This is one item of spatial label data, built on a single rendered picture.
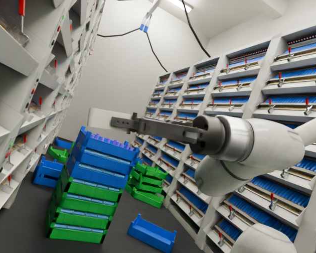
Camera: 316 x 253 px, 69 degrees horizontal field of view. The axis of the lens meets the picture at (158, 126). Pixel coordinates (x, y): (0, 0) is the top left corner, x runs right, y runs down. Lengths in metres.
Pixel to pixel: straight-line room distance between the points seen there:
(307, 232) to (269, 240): 0.64
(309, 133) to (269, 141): 0.29
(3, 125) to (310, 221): 1.30
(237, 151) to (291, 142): 0.12
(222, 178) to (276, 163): 0.13
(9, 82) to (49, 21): 0.19
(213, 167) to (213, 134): 0.17
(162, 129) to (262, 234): 0.49
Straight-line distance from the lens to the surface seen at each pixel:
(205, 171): 0.60
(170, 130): 0.37
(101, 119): 0.38
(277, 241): 0.76
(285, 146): 0.51
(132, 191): 2.42
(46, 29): 0.72
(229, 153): 0.44
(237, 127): 0.45
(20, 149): 1.27
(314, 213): 1.37
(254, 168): 0.51
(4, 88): 0.71
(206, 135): 0.41
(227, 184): 0.58
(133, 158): 1.29
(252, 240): 0.76
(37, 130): 1.41
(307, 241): 1.38
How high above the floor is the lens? 0.67
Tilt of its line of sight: 2 degrees up
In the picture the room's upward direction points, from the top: 21 degrees clockwise
